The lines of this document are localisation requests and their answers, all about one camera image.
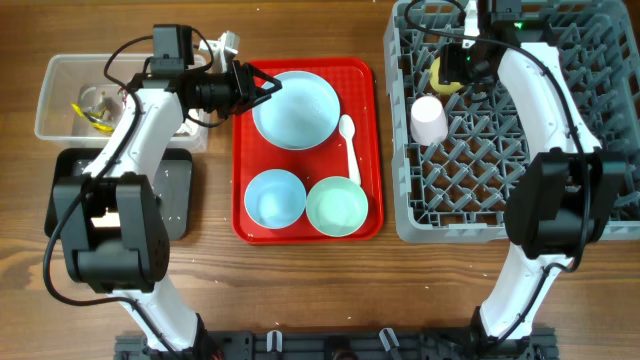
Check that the white plastic spoon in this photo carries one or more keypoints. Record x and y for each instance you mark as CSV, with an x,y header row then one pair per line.
x,y
347,131

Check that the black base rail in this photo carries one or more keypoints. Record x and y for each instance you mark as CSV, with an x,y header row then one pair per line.
x,y
445,343

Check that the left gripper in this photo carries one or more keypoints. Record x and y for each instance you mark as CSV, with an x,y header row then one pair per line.
x,y
242,77

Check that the grey dishwasher rack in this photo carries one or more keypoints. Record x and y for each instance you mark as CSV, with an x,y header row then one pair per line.
x,y
455,191

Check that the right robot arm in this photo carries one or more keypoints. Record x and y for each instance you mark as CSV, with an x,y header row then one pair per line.
x,y
563,200

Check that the teal bowl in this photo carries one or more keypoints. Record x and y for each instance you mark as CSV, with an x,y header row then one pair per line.
x,y
337,207

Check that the pink plastic cup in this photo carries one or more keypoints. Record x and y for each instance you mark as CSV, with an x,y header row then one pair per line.
x,y
428,121

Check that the yellow snack wrapper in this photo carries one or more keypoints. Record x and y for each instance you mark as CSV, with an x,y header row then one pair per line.
x,y
98,116

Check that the clear plastic bin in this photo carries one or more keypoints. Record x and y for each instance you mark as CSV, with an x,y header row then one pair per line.
x,y
78,79

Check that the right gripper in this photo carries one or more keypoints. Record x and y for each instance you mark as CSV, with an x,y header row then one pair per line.
x,y
449,66

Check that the light blue plate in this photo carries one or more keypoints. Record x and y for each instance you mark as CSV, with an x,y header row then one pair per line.
x,y
301,115

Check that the black plastic bin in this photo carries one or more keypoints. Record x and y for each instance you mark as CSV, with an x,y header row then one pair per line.
x,y
172,184

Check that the light blue rice bowl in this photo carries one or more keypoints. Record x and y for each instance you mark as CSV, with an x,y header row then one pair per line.
x,y
275,199

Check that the yellow plastic cup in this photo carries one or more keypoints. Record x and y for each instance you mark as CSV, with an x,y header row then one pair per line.
x,y
437,86

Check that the red plastic tray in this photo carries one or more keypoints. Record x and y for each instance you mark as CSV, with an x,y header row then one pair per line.
x,y
353,81

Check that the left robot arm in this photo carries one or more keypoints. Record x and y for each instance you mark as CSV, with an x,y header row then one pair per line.
x,y
110,244

